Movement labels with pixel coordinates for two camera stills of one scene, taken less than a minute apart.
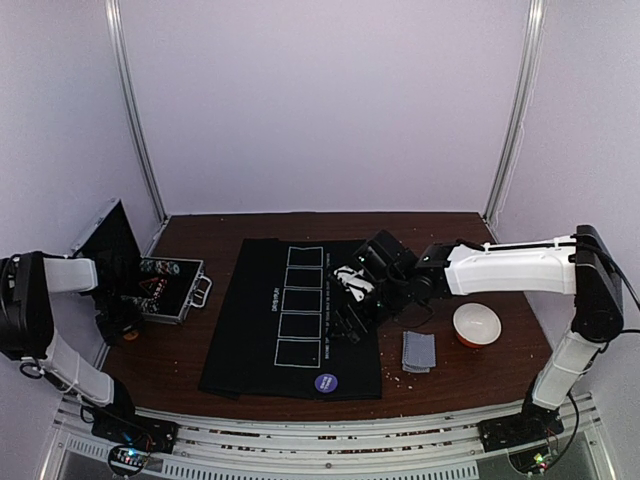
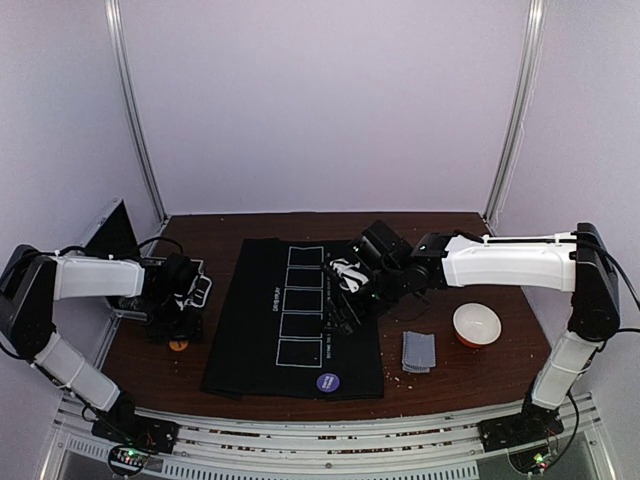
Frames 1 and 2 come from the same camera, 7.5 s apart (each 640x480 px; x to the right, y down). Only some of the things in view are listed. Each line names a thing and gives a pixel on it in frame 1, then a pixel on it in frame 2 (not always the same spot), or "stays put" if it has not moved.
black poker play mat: x=269 y=341 stays put
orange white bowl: x=476 y=325 stays put
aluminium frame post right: x=520 y=110 stays put
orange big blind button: x=131 y=336 → x=178 y=345
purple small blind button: x=326 y=383 stays put
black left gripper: x=134 y=318 → x=191 y=328
